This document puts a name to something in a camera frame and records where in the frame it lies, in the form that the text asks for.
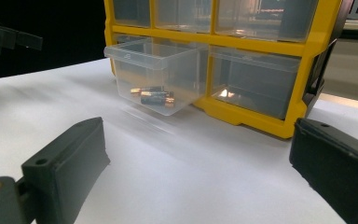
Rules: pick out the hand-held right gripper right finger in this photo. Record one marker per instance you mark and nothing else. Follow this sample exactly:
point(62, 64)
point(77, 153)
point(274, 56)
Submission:
point(338, 168)

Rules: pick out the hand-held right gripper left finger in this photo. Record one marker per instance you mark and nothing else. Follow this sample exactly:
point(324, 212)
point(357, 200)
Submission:
point(65, 168)

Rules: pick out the clear plastic drawer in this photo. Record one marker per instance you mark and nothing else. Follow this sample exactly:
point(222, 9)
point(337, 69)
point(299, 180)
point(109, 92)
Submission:
point(155, 57)

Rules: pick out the yellow black organizer cabinet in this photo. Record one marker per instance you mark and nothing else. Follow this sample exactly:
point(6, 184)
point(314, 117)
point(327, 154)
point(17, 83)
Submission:
point(261, 46)

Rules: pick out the grid of clear organizer drawers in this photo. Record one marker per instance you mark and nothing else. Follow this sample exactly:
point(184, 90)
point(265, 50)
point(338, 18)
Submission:
point(254, 85)

